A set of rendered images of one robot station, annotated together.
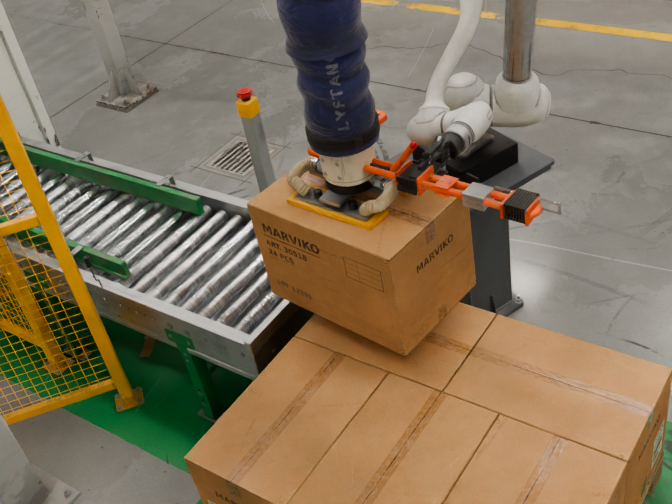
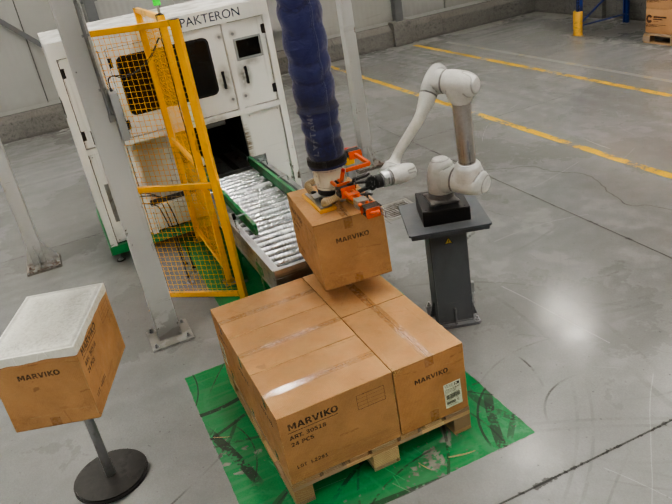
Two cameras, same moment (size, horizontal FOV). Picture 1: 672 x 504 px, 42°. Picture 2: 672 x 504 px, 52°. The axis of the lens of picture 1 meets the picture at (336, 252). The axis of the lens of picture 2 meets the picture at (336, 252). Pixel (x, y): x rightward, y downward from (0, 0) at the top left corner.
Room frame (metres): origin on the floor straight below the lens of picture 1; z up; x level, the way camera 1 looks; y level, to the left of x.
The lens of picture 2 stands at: (-0.95, -1.87, 2.53)
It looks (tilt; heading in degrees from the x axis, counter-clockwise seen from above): 26 degrees down; 29
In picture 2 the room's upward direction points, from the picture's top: 10 degrees counter-clockwise
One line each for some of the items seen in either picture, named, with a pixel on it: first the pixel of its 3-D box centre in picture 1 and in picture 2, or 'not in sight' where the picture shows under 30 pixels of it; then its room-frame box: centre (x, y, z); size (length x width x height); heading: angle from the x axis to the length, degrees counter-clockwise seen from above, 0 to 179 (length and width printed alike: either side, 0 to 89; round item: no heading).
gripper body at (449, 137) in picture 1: (445, 150); (373, 182); (2.24, -0.39, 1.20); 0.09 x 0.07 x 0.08; 139
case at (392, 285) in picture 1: (363, 244); (337, 230); (2.29, -0.09, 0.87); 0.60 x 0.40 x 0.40; 42
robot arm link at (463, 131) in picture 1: (456, 138); (385, 178); (2.29, -0.44, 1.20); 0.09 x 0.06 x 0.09; 49
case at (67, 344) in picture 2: not in sight; (62, 353); (0.93, 0.80, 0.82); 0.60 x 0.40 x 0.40; 30
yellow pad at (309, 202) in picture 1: (335, 202); (318, 199); (2.24, -0.03, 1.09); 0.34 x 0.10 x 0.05; 45
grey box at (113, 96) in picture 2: not in sight; (118, 114); (2.28, 1.30, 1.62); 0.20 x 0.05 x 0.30; 49
